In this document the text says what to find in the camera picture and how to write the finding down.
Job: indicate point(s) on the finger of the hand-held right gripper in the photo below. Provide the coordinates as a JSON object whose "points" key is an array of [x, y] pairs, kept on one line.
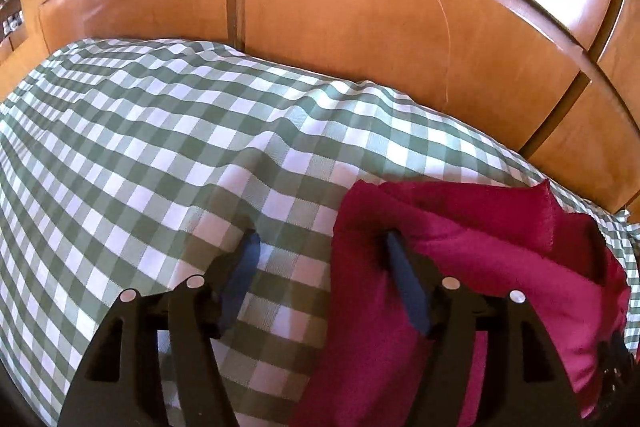
{"points": [[615, 367]]}

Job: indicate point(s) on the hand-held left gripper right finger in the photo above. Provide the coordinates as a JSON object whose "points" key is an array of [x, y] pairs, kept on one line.
{"points": [[407, 282]]}

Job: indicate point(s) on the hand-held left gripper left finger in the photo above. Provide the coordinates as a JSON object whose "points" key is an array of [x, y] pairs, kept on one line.
{"points": [[242, 274]]}

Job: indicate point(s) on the dark red garment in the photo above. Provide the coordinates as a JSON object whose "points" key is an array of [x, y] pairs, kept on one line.
{"points": [[500, 257]]}

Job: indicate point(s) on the green checked bedspread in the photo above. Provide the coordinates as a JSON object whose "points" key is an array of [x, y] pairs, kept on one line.
{"points": [[150, 147]]}

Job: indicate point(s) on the wooden shelf niche with items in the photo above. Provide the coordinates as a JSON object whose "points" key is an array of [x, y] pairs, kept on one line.
{"points": [[11, 14]]}

